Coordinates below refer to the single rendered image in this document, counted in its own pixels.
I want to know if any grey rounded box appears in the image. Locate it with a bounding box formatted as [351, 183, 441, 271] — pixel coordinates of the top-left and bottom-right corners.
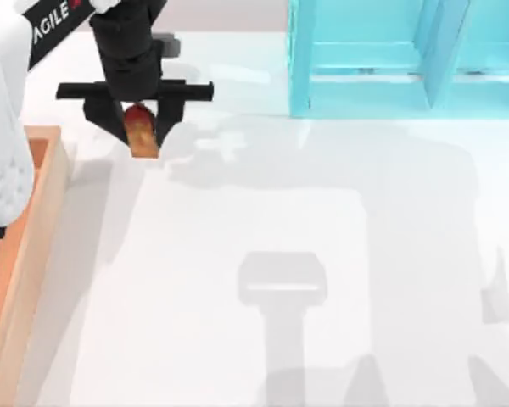
[154, 32, 182, 59]

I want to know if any shallow salmon-coloured box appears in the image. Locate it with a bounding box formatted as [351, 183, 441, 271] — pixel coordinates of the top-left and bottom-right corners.
[0, 125, 76, 407]

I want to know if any light blue rack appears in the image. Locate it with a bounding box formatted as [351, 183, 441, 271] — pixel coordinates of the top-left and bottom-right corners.
[287, 0, 509, 120]

